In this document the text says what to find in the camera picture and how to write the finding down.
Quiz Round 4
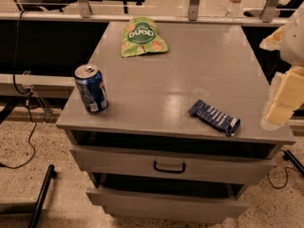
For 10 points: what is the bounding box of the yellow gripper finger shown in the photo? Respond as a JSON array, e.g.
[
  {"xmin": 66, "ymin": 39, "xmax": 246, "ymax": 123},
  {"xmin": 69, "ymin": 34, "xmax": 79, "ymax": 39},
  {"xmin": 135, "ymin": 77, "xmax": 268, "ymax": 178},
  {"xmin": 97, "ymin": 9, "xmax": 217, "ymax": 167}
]
[
  {"xmin": 259, "ymin": 72, "xmax": 294, "ymax": 131},
  {"xmin": 274, "ymin": 66, "xmax": 304, "ymax": 110}
]

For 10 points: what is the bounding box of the blue rxbar blueberry wrapper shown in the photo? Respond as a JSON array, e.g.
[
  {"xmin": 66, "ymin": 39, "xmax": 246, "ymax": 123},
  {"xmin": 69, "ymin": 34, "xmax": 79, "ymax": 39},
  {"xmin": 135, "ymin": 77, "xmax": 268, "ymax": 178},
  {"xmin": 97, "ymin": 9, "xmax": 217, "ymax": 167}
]
[{"xmin": 188, "ymin": 100, "xmax": 240, "ymax": 137}]

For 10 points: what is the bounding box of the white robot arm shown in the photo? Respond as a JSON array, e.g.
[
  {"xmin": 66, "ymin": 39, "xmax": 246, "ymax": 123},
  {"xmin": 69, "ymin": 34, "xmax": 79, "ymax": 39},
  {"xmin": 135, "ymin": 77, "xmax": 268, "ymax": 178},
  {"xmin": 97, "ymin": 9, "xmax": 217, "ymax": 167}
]
[{"xmin": 259, "ymin": 8, "xmax": 304, "ymax": 131}]

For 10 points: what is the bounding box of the blue pepsi can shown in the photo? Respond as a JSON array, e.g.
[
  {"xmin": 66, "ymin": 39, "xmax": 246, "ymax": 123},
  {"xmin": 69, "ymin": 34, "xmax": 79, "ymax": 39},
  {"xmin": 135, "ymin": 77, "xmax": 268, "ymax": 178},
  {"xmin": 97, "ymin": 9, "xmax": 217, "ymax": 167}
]
[{"xmin": 74, "ymin": 64, "xmax": 108, "ymax": 113}]

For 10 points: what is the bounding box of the black metal leg right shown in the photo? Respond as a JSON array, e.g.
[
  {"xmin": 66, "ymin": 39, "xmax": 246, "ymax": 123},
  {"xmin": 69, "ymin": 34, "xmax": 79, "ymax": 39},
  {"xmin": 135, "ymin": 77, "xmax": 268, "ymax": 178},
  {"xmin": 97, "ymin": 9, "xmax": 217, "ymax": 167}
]
[{"xmin": 283, "ymin": 150, "xmax": 304, "ymax": 177}]

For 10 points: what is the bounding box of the black metal leg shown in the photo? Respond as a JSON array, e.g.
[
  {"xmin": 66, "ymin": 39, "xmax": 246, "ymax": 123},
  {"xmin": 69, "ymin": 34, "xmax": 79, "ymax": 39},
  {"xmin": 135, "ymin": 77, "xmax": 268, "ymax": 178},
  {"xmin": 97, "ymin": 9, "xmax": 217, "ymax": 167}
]
[
  {"xmin": 28, "ymin": 164, "xmax": 56, "ymax": 228},
  {"xmin": 283, "ymin": 150, "xmax": 304, "ymax": 177}
]

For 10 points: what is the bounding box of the grey drawer cabinet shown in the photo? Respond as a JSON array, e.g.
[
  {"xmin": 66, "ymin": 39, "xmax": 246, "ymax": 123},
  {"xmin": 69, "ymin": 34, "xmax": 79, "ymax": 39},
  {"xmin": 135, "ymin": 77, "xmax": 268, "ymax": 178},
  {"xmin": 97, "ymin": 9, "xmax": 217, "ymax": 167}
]
[{"xmin": 57, "ymin": 22, "xmax": 295, "ymax": 223}]

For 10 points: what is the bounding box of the clear plastic water bottle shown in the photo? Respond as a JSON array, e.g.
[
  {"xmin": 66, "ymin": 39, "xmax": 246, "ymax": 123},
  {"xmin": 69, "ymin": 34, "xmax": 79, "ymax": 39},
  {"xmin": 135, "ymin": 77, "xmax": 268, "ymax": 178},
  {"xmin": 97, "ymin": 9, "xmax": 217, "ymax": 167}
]
[{"xmin": 225, "ymin": 0, "xmax": 242, "ymax": 19}]

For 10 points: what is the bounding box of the green snack chip bag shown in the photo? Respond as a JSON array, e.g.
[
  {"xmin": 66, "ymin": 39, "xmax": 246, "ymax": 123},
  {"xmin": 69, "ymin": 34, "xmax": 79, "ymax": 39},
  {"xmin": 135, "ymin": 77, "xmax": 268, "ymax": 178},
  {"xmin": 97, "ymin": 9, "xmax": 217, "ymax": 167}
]
[{"xmin": 121, "ymin": 16, "xmax": 168, "ymax": 58}]

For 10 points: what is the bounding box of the grey metal railing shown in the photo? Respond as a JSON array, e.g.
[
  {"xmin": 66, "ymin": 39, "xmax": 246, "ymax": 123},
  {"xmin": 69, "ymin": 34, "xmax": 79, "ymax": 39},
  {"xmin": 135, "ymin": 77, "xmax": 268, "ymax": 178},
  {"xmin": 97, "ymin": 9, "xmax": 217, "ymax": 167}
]
[{"xmin": 0, "ymin": 0, "xmax": 304, "ymax": 28}]

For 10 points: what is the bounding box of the black metal leg left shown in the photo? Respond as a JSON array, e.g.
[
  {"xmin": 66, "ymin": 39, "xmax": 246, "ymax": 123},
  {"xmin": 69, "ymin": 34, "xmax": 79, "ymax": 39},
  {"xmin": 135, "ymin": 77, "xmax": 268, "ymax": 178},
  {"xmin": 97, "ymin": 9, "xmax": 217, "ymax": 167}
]
[{"xmin": 28, "ymin": 164, "xmax": 56, "ymax": 228}]

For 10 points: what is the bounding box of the black cable right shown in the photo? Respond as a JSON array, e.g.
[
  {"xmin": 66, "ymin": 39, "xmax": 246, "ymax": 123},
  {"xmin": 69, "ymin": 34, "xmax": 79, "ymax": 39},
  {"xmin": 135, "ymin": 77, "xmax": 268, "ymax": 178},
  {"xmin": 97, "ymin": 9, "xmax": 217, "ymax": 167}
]
[{"xmin": 267, "ymin": 164, "xmax": 300, "ymax": 190}]

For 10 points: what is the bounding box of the black cable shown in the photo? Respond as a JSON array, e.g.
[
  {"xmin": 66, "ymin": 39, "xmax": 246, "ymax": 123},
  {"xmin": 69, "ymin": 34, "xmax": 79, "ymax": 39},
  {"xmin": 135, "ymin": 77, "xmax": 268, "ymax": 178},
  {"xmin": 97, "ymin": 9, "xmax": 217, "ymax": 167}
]
[
  {"xmin": 267, "ymin": 164, "xmax": 300, "ymax": 190},
  {"xmin": 0, "ymin": 9, "xmax": 38, "ymax": 170}
]

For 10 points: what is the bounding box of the black drawer handle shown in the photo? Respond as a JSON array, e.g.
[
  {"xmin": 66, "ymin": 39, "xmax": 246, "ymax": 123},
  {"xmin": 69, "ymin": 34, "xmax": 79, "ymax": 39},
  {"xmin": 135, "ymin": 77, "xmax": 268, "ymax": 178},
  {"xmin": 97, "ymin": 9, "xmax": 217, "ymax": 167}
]
[{"xmin": 153, "ymin": 161, "xmax": 186, "ymax": 174}]

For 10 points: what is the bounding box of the black cable left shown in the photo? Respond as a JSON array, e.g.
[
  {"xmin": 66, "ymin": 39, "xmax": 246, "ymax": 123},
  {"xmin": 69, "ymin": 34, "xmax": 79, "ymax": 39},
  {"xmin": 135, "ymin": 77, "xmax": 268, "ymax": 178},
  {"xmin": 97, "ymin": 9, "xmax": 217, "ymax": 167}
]
[{"xmin": 0, "ymin": 9, "xmax": 38, "ymax": 170}]

